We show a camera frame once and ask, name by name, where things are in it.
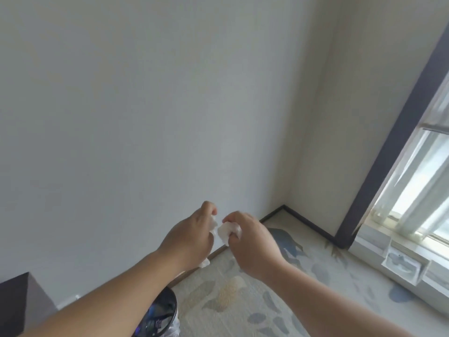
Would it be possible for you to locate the dark brown cabinet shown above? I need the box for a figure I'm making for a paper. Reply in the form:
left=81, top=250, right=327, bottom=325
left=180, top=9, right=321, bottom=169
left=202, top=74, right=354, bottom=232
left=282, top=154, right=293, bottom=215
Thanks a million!
left=0, top=272, right=59, bottom=337

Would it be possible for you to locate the dark baseboard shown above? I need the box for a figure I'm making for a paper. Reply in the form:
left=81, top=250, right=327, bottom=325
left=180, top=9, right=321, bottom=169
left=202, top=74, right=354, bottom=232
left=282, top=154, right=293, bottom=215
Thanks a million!
left=259, top=205, right=351, bottom=249

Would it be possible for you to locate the person's right forearm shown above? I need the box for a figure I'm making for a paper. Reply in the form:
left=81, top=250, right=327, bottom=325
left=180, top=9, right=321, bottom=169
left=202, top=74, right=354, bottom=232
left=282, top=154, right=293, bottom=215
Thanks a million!
left=253, top=258, right=416, bottom=337

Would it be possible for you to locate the round bin with glossy lid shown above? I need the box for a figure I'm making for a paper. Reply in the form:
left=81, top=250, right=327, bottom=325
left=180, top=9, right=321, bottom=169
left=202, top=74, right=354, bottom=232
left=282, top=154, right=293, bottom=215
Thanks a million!
left=133, top=287, right=180, bottom=337

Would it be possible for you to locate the white recessed sill box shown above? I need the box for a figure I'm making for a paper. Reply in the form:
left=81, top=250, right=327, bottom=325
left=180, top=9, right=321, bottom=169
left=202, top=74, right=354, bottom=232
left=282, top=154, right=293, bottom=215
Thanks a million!
left=382, top=247, right=431, bottom=285

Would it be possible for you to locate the white window sill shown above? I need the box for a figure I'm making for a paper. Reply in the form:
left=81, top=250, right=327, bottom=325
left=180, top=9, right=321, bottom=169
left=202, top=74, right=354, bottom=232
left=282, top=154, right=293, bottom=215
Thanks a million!
left=348, top=223, right=449, bottom=314

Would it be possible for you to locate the white tissue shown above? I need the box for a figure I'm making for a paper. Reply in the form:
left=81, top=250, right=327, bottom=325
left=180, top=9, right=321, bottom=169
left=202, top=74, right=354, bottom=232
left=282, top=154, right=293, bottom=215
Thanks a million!
left=198, top=215, right=243, bottom=269

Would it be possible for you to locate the person's left forearm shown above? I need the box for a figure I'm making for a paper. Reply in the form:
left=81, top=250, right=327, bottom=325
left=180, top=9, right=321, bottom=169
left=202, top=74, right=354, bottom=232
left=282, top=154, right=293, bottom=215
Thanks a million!
left=19, top=250, right=188, bottom=337

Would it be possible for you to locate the person's right hand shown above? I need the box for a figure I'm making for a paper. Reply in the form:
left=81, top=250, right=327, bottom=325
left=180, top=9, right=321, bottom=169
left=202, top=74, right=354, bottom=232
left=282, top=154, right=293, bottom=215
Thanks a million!
left=222, top=211, right=286, bottom=281

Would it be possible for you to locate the dark window frame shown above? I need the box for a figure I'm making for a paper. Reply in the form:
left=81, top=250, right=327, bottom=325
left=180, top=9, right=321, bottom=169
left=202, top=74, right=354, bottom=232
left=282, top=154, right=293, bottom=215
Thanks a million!
left=334, top=31, right=449, bottom=250

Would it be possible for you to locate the person's left hand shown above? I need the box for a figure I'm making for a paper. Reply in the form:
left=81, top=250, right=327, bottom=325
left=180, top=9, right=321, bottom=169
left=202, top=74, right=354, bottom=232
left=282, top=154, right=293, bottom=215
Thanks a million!
left=157, top=201, right=219, bottom=271

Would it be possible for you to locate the white sheer curtain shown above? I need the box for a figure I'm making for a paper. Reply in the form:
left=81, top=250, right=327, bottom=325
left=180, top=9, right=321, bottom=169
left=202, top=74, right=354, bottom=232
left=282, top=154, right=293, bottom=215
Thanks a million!
left=371, top=71, right=449, bottom=242

